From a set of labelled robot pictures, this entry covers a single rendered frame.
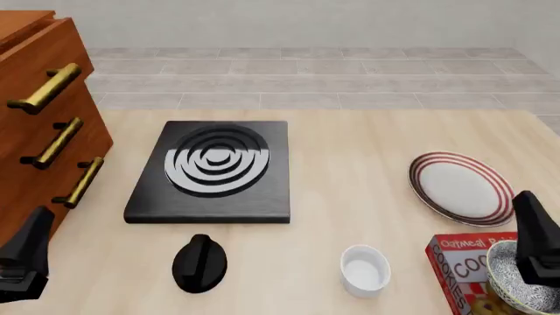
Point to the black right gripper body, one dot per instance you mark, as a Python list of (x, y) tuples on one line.
[(540, 272)]

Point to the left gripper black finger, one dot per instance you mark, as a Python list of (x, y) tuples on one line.
[(31, 236)]

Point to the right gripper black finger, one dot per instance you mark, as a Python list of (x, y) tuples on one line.
[(536, 226)]

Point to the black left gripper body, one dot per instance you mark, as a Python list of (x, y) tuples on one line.
[(22, 282)]

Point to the black patterned bowl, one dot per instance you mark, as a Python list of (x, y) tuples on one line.
[(503, 272)]

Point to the white plate with red rings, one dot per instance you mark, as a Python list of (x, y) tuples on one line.
[(459, 190)]

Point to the red cookies box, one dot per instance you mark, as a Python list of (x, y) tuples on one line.
[(455, 262)]

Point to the flat black stove plate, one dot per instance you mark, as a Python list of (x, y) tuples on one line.
[(262, 183)]

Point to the wooden drawer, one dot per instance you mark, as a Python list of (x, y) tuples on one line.
[(27, 197), (13, 133)]

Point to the round black stove knob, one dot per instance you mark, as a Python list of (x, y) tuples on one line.
[(199, 265)]

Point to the small white ramekin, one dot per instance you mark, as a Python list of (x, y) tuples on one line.
[(364, 272)]

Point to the wooden drawer pulled slightly open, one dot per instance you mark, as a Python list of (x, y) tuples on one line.
[(54, 49)]

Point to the wooden cabinet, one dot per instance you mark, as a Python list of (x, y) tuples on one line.
[(21, 20)]

